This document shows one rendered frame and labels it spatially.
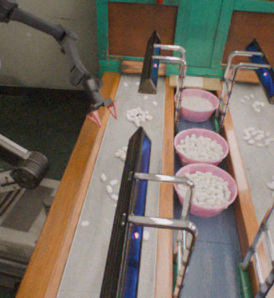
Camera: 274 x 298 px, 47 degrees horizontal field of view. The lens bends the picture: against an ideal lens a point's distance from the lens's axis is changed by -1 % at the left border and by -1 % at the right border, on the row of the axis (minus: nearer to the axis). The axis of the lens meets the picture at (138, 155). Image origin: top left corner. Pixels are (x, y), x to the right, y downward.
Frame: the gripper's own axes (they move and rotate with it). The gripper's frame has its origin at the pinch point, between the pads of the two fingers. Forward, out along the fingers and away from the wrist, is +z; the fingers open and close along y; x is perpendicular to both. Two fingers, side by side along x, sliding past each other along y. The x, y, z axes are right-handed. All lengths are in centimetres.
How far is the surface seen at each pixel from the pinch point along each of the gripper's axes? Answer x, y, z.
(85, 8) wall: -111, -105, -92
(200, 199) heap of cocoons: 28, -6, 45
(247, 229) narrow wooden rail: 46, -4, 57
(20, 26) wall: -160, -66, -108
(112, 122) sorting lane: -23.5, -18.2, 2.7
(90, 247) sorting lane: 16, 41, 36
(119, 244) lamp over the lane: 58, 51, 23
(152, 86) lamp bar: 20.1, -14.9, -5.5
